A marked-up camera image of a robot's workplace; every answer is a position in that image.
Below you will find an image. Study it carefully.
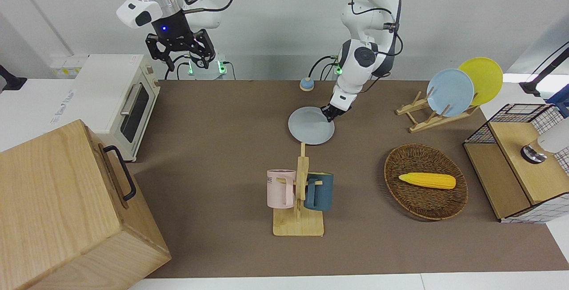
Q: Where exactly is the wooden mug rack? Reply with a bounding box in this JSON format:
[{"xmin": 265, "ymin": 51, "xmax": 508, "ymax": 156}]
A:
[{"xmin": 272, "ymin": 142, "xmax": 325, "ymax": 237}]

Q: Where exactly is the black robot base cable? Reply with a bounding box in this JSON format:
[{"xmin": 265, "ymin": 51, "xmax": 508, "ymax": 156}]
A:
[
  {"xmin": 164, "ymin": 54, "xmax": 189, "ymax": 80},
  {"xmin": 309, "ymin": 55, "xmax": 337, "ymax": 81}
]

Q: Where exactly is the gray round plate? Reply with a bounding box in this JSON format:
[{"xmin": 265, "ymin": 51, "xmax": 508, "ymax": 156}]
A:
[{"xmin": 288, "ymin": 106, "xmax": 335, "ymax": 145}]

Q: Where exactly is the wooden plate rack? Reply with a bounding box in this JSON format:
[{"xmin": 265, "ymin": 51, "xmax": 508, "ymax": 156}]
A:
[{"xmin": 396, "ymin": 91, "xmax": 481, "ymax": 133}]

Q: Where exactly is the brown wicker basket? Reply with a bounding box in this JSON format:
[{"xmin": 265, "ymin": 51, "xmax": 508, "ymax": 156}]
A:
[{"xmin": 384, "ymin": 143, "xmax": 469, "ymax": 222}]

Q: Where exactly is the white cylinder with metal base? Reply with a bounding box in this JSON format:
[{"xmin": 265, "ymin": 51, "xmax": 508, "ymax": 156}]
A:
[{"xmin": 521, "ymin": 119, "xmax": 569, "ymax": 165}]

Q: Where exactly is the yellow corn cob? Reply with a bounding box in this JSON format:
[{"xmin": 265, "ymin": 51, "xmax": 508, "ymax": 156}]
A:
[{"xmin": 398, "ymin": 172, "xmax": 457, "ymax": 190}]

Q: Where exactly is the pink mug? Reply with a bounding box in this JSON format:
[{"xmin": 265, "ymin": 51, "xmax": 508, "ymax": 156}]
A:
[{"xmin": 267, "ymin": 169, "xmax": 297, "ymax": 209}]

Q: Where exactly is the black drawer handle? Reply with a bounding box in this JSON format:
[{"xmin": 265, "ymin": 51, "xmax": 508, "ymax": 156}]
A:
[{"xmin": 103, "ymin": 145, "xmax": 137, "ymax": 202}]

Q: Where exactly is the brown table mat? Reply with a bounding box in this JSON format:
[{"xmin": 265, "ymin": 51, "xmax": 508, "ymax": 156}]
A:
[{"xmin": 127, "ymin": 80, "xmax": 569, "ymax": 279}]

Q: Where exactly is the blue object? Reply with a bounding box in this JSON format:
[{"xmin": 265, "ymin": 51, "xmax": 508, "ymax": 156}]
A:
[{"xmin": 546, "ymin": 86, "xmax": 569, "ymax": 118}]

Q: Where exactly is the white toaster oven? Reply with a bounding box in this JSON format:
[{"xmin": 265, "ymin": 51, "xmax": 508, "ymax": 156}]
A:
[{"xmin": 48, "ymin": 53, "xmax": 161, "ymax": 162}]

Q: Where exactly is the oven door handle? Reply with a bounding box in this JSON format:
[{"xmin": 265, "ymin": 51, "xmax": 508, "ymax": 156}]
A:
[{"xmin": 120, "ymin": 83, "xmax": 143, "ymax": 117}]

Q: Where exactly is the light blue plate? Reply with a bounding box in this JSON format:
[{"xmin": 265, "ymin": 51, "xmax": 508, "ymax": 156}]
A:
[{"xmin": 427, "ymin": 68, "xmax": 475, "ymax": 117}]

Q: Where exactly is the light wooden drawer box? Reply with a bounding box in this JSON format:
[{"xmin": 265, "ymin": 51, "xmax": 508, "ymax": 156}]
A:
[{"xmin": 0, "ymin": 119, "xmax": 172, "ymax": 290}]

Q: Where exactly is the white wall power strip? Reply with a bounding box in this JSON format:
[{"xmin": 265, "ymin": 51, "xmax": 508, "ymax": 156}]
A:
[{"xmin": 50, "ymin": 56, "xmax": 89, "ymax": 78}]

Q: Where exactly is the teal mug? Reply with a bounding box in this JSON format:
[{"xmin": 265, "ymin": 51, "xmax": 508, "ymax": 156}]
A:
[{"xmin": 304, "ymin": 172, "xmax": 334, "ymax": 212}]

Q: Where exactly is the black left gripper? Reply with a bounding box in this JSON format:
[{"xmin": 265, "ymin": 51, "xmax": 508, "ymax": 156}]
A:
[{"xmin": 322, "ymin": 102, "xmax": 352, "ymax": 123}]

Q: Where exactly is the yellow plate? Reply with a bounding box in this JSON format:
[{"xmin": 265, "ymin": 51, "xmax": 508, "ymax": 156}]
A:
[{"xmin": 458, "ymin": 57, "xmax": 504, "ymax": 106}]

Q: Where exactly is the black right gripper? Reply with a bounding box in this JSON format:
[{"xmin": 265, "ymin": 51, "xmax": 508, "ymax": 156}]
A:
[{"xmin": 146, "ymin": 10, "xmax": 217, "ymax": 72}]

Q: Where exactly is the black camera stand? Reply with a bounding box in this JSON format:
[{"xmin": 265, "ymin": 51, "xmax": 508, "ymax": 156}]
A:
[
  {"xmin": 0, "ymin": 64, "xmax": 27, "ymax": 93},
  {"xmin": 519, "ymin": 43, "xmax": 569, "ymax": 97}
]

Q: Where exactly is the black wire wooden shelf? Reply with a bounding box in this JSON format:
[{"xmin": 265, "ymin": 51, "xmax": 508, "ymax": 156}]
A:
[{"xmin": 463, "ymin": 102, "xmax": 569, "ymax": 225}]

